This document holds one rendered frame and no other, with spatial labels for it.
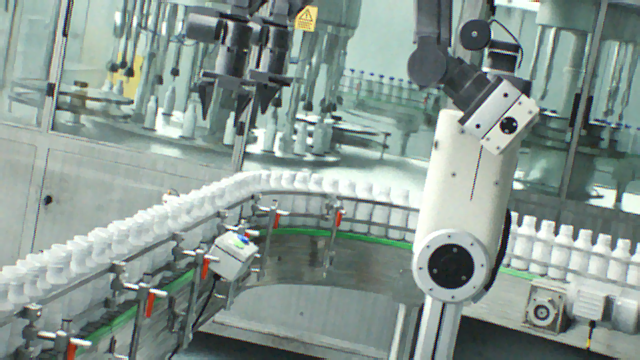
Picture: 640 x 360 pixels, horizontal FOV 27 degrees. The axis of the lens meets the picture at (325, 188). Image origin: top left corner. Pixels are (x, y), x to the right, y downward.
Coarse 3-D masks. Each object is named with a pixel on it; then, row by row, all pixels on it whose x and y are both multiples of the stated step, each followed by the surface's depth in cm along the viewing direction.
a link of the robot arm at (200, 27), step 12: (240, 0) 256; (192, 12) 260; (204, 12) 260; (216, 12) 260; (228, 12) 259; (240, 12) 257; (192, 24) 259; (204, 24) 259; (216, 24) 259; (192, 36) 260; (204, 36) 259
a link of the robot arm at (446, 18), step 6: (444, 0) 300; (450, 0) 300; (444, 6) 300; (450, 6) 300; (444, 12) 300; (450, 12) 300; (444, 18) 300; (450, 18) 300; (444, 24) 300; (450, 24) 300; (444, 30) 300; (450, 30) 300; (444, 36) 300; (450, 36) 300; (444, 42) 297; (450, 42) 300; (438, 48) 298; (444, 48) 298; (444, 54) 298; (450, 54) 297
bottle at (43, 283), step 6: (30, 258) 215; (36, 258) 217; (42, 258) 218; (48, 258) 217; (42, 264) 215; (42, 270) 215; (42, 276) 215; (42, 282) 215; (48, 282) 217; (42, 288) 215; (48, 288) 216; (48, 294) 216; (42, 312) 216; (42, 318) 216; (42, 324) 216; (42, 330) 217; (36, 348) 216; (36, 354) 217
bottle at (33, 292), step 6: (18, 264) 209; (24, 264) 211; (30, 264) 212; (36, 264) 211; (30, 270) 209; (36, 270) 209; (30, 276) 209; (36, 276) 210; (30, 282) 209; (36, 282) 210; (24, 288) 208; (30, 288) 209; (36, 288) 210; (30, 294) 208; (36, 294) 209; (42, 294) 211; (30, 300) 208; (36, 300) 209; (36, 324) 211; (24, 342) 209
